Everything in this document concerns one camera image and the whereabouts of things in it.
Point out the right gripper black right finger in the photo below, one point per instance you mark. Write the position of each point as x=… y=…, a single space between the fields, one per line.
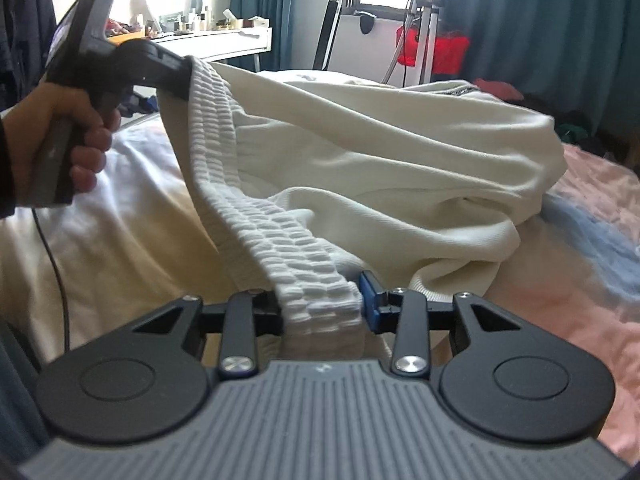
x=409 y=316

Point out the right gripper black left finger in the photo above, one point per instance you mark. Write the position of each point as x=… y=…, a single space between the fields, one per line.
x=243 y=318

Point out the cream white sweatpants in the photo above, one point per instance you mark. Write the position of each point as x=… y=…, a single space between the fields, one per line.
x=305 y=179

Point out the black white folding chair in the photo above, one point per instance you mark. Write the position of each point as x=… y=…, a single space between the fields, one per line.
x=327 y=34

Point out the pile of dark clothes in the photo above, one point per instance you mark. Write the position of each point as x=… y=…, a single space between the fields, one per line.
x=575 y=127

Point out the person left hand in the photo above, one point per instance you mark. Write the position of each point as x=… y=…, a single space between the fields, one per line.
x=24 y=128

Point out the white vanity desk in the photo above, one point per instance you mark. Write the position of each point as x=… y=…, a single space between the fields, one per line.
x=211 y=46

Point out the pink blue bed sheet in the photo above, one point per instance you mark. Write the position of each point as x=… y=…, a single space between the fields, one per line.
x=72 y=274

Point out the teal left curtain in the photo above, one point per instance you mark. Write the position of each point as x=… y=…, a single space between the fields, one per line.
x=260 y=10

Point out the teal curtain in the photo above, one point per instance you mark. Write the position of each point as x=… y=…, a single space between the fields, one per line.
x=260 y=10
x=573 y=54

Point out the teal right curtain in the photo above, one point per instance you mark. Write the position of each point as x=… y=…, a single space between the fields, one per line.
x=573 y=54

